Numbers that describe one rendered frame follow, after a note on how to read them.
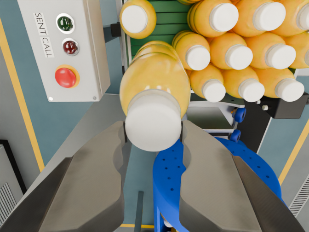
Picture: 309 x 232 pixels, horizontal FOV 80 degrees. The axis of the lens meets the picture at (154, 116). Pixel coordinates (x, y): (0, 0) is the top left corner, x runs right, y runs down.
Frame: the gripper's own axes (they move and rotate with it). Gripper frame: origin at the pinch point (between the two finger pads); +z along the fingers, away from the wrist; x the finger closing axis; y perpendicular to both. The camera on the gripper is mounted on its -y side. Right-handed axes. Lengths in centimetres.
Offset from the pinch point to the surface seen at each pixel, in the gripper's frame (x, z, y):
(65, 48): -14.5, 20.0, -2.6
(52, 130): -97, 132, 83
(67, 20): -13.3, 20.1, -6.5
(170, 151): 3.6, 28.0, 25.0
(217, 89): 11.3, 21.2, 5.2
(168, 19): 3.3, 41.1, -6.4
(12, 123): -131, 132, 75
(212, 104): 16.2, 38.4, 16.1
